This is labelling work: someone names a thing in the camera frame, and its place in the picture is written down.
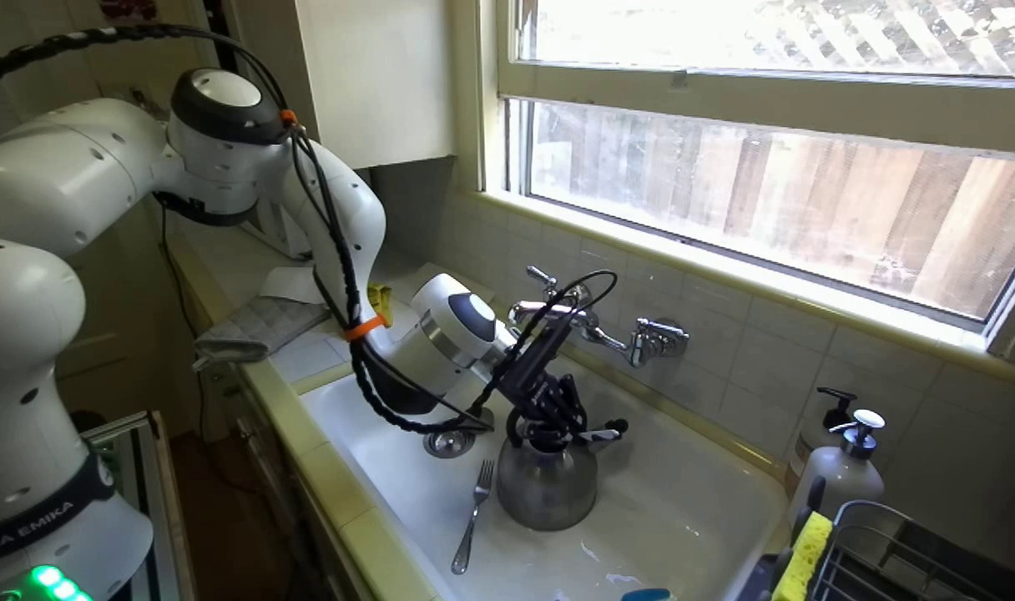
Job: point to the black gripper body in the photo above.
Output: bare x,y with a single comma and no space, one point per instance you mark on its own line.
528,370

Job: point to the stainless steel kettle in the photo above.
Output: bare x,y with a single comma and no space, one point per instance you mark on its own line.
544,486

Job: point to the metal cart frame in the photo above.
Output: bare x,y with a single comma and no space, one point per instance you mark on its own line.
140,479

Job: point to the white ceramic sink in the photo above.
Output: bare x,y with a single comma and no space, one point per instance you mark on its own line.
677,502

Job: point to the large kitchen window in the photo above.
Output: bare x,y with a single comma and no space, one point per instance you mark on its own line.
753,103

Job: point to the dark soap pump bottle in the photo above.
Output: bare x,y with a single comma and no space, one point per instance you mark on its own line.
832,409

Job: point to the round sink drain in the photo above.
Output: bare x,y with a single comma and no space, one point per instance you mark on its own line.
448,444

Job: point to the dark dish rack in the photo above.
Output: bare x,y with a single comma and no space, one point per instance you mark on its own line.
918,562

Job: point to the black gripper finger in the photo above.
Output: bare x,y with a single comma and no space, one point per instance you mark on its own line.
571,411
543,429

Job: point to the chrome wall faucet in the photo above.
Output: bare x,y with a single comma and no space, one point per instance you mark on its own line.
651,335

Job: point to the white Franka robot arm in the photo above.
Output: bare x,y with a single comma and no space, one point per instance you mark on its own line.
62,177

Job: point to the white soap pump bottle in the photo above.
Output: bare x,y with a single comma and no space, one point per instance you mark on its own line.
844,472

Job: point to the cream lower cabinet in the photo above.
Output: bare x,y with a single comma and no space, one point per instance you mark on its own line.
262,488

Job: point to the metal fork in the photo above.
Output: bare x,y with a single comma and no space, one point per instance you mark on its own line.
470,521

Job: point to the cream upper cabinet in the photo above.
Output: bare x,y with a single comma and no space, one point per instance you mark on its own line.
385,77

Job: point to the blue plastic utensil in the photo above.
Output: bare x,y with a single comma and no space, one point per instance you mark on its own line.
642,594

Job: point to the cream panel door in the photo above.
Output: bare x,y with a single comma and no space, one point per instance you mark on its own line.
119,312

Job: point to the gray dish cloth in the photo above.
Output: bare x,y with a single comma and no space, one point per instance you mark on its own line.
259,328

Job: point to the wooden fence outside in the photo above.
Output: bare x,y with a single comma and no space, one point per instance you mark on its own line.
864,210

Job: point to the cream cabinet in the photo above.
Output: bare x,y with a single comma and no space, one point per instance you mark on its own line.
262,488
385,77

